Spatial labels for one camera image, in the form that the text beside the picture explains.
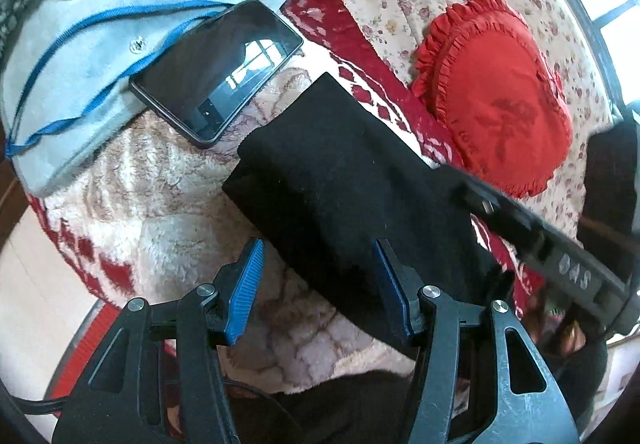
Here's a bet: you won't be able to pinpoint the black cable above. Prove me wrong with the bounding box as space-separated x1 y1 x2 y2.
0 393 69 421

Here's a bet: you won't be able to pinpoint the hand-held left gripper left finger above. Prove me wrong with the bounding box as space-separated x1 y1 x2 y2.
52 238 266 444

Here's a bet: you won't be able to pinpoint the red heart-shaped ruffled pillow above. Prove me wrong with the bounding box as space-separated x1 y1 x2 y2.
411 0 574 199

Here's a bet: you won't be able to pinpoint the black pants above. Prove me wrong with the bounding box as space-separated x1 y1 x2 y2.
221 71 517 356

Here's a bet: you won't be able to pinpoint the window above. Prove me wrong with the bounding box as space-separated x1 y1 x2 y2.
510 0 640 125

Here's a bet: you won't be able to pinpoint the red and cream plush blanket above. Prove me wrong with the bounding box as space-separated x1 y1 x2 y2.
25 0 551 405

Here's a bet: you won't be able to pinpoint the person's right hand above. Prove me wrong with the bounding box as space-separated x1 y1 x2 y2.
525 291 592 358

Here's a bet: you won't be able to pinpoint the dark cloth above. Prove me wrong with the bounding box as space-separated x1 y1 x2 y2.
225 368 422 444
581 121 640 251

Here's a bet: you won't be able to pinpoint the black smartphone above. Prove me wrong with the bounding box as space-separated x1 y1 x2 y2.
129 0 305 149

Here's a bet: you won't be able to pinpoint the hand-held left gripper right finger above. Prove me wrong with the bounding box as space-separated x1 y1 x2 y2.
372 238 581 444

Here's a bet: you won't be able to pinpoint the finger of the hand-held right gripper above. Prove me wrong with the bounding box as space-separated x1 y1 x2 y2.
439 166 516 231

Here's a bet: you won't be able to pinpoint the blue cord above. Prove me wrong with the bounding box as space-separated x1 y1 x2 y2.
5 0 232 158

